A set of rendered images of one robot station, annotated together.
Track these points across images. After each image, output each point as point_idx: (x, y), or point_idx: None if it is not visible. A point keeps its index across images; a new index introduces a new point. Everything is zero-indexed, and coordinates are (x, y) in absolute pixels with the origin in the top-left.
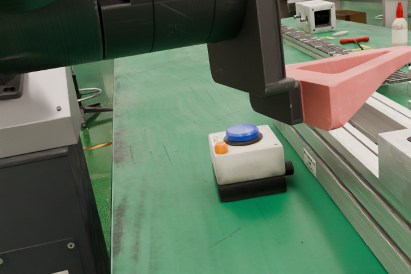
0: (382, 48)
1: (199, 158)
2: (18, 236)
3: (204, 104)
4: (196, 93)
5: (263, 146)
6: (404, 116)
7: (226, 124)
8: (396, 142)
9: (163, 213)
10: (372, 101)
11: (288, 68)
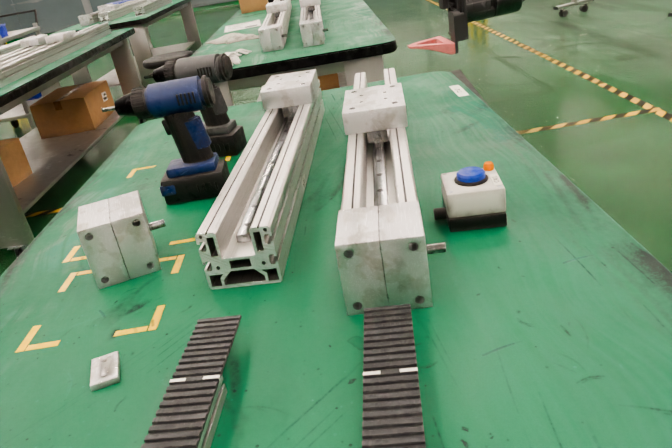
0: (416, 45)
1: (529, 248)
2: None
3: (570, 409)
4: None
5: (455, 172)
6: (356, 159)
7: (504, 314)
8: (402, 101)
9: (541, 196)
10: (359, 174)
11: (445, 42)
